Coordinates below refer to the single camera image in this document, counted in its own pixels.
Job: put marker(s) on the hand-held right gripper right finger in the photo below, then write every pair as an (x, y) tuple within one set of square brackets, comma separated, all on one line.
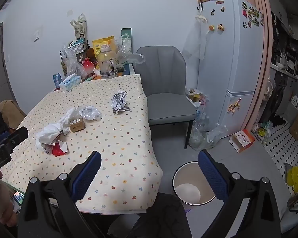
[(211, 176)]

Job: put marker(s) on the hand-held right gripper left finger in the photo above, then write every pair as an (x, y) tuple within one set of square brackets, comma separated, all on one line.
[(89, 173)]

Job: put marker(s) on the round trash bin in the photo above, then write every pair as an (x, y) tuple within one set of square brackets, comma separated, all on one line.
[(186, 173)]

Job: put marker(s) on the red packet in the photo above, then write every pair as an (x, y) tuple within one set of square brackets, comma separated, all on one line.
[(58, 150)]

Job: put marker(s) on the white paper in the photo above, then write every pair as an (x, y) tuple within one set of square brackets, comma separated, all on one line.
[(49, 131)]

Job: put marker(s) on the person's left hand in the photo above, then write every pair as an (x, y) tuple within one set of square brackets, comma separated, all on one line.
[(5, 203)]

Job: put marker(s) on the brown paper bag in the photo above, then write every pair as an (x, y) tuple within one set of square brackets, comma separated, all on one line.
[(12, 114)]

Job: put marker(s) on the plastic bag of bottles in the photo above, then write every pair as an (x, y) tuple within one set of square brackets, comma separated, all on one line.
[(198, 133)]

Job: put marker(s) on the orange cardboard box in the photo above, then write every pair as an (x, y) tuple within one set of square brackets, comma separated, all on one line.
[(242, 138)]

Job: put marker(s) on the small cardboard box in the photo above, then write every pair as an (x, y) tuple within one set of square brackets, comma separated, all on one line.
[(77, 126)]

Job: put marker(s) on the floral tablecloth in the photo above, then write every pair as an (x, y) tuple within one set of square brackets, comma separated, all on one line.
[(119, 133)]

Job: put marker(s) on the crumpled clear plastic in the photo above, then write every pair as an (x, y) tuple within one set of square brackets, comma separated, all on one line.
[(90, 112)]

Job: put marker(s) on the plastic bag with yellow item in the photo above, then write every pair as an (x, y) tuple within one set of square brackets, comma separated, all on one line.
[(262, 132)]

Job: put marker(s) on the wooden figures fridge magnet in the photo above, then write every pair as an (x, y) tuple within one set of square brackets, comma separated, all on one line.
[(234, 106)]

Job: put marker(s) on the white dotted floor mat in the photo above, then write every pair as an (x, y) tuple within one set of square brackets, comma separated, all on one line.
[(283, 141)]

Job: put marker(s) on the bag of snacks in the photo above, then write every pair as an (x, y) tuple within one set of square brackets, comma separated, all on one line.
[(196, 96)]

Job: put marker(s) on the blue soda can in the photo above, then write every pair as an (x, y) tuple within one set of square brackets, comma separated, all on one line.
[(56, 79)]

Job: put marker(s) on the blue tissue pack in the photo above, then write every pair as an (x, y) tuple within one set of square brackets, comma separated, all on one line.
[(69, 83)]

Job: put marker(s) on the clear plastic bag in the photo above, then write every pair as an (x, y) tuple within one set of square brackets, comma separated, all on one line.
[(129, 57), (73, 65)]

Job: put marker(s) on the grey chair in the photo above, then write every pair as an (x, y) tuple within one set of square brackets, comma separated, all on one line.
[(164, 79)]

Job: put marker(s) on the red pot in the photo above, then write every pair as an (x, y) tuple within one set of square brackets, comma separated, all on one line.
[(88, 65)]

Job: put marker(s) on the white refrigerator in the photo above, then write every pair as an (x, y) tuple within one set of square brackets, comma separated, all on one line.
[(226, 67)]

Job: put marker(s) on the yellow snack bag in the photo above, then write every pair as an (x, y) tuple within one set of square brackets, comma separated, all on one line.
[(101, 42)]

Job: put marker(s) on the hanging white plastic bag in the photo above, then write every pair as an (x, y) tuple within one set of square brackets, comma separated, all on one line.
[(198, 42)]

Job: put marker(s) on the white paper tote bag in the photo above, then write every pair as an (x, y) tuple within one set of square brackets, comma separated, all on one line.
[(79, 31)]

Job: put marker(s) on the kitchen cabinet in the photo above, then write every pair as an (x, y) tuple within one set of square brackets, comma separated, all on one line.
[(288, 54)]

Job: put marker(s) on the green box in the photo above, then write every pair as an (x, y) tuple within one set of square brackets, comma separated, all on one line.
[(126, 33)]

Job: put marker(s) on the orange round fridge magnet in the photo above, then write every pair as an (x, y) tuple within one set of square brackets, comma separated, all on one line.
[(211, 27)]

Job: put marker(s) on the cluster of fridge magnets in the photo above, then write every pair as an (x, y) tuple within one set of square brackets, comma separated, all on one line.
[(253, 14)]

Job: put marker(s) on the red bar fridge magnet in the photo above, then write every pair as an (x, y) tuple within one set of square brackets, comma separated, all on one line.
[(220, 2)]

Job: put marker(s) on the white light switch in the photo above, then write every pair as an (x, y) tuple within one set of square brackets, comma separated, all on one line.
[(36, 35)]

